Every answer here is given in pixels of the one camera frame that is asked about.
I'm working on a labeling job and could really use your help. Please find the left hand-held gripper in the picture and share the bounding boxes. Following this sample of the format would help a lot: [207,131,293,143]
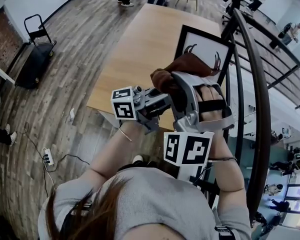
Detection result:
[111,85,171,135]

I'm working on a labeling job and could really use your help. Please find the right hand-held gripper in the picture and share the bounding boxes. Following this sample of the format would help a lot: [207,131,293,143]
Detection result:
[163,71,236,185]

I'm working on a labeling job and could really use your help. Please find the brown cloth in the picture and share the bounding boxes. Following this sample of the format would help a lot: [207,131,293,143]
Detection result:
[149,53,221,97]

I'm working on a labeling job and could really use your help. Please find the black picture frame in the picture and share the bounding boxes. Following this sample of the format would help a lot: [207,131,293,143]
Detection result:
[173,24,236,86]

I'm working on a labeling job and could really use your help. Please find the person's left forearm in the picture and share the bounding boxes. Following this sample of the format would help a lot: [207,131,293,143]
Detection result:
[88,120,151,185]

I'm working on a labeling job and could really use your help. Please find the person's right forearm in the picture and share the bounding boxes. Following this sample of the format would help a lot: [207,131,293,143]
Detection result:
[206,130,246,193]

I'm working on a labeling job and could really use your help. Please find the person's right hand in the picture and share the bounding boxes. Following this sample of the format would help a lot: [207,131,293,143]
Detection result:
[196,83,228,124]

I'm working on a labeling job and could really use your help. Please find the thin wrist bangle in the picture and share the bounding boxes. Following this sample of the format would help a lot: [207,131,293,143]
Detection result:
[118,127,134,143]

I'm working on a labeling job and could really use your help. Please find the person's grey sweater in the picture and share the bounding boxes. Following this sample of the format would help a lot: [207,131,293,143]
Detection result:
[37,167,253,240]

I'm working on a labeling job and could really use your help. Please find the white power strip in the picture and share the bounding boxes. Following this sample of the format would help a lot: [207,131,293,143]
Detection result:
[41,147,55,167]

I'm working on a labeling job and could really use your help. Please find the dark metal railing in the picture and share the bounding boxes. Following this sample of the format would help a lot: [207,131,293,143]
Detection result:
[221,8,300,229]

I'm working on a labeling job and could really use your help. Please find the black platform trolley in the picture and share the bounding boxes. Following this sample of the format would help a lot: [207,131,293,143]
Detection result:
[14,13,58,90]

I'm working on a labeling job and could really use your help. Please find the white side table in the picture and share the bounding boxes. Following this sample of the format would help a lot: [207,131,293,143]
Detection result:
[0,61,16,85]

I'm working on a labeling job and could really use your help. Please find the dark cord bracelet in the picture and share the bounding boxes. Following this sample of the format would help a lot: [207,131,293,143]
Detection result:
[206,156,238,163]

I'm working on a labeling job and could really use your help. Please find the black floor cable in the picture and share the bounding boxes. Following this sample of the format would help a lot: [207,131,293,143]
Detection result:
[16,122,91,198]

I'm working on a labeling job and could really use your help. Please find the black chest strap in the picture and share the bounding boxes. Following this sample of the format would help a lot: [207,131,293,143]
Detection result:
[213,224,237,240]

